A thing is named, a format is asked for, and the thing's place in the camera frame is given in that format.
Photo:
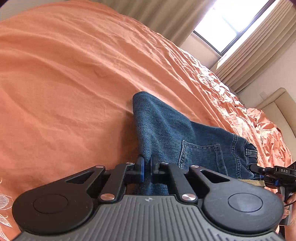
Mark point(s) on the orange bed cover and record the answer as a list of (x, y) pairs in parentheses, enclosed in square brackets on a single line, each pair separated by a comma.
[(69, 71)]

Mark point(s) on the window with dark frame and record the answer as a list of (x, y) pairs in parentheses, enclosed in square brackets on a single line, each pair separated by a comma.
[(227, 21)]

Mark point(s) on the person's right hand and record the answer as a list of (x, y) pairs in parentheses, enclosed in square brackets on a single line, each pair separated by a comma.
[(288, 232)]

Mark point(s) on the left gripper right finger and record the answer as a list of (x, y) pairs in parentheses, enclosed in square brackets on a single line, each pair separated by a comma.
[(185, 185)]

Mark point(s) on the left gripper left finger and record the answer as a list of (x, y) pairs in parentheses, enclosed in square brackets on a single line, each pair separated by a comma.
[(109, 185)]

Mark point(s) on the blue denim jeans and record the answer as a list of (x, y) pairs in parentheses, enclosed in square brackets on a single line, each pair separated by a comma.
[(166, 135)]

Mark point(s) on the beige curtain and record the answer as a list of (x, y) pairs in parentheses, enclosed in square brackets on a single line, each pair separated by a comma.
[(174, 19)]

